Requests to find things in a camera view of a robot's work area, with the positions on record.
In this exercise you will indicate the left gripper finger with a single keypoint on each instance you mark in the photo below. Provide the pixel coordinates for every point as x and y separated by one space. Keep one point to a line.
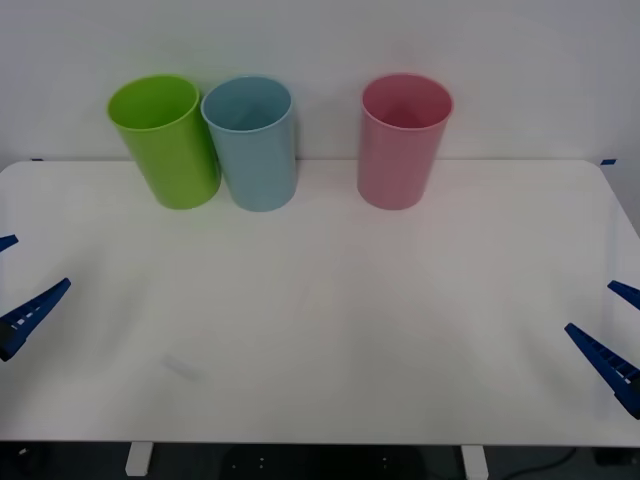
30 312
7 243

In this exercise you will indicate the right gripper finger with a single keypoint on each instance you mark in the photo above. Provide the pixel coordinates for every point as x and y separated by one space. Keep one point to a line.
605 360
627 292

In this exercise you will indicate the green plastic bin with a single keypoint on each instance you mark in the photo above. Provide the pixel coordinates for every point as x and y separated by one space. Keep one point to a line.
165 150

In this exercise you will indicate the pink plastic bin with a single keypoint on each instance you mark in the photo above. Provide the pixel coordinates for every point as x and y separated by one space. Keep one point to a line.
395 165

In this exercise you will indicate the white table leg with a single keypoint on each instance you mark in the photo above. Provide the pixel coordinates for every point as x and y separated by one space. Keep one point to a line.
474 461
138 459

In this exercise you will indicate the pale blue plastic bin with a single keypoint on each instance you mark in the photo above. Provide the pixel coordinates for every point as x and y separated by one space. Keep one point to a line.
260 165

